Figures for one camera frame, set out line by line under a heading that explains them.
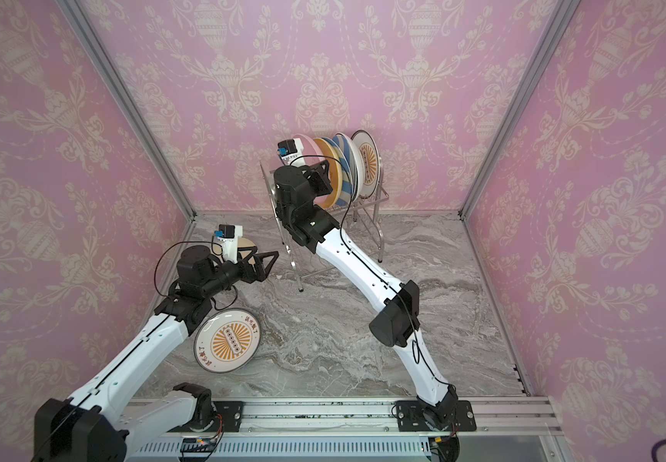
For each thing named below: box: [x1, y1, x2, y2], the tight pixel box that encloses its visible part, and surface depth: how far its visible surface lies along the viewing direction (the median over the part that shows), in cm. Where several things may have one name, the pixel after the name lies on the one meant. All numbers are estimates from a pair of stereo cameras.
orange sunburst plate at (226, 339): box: [193, 308, 262, 374], surface depth 87 cm
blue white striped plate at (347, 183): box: [321, 136, 354, 207], surface depth 76 cm
